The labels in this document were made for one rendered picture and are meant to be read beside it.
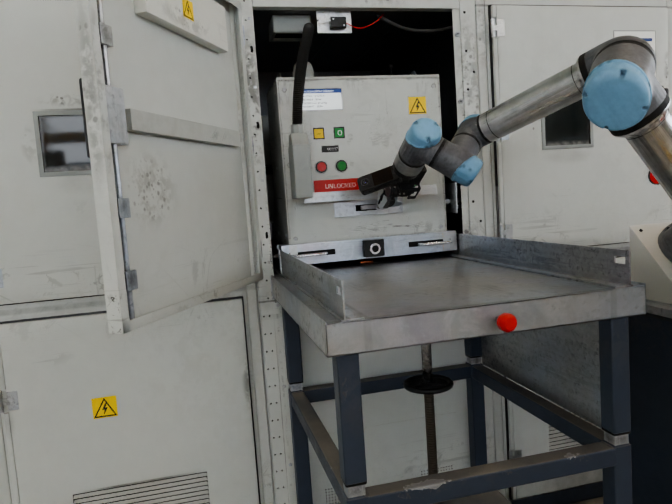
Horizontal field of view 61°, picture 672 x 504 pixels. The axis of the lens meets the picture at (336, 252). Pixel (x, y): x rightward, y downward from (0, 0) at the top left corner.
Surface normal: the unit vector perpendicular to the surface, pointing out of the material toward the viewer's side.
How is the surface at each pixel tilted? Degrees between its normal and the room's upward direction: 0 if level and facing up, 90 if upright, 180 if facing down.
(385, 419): 90
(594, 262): 90
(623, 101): 116
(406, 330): 90
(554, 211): 90
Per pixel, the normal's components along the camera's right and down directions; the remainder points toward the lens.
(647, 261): -0.96, 0.09
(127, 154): 0.96, -0.04
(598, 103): -0.52, 0.54
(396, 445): 0.24, 0.07
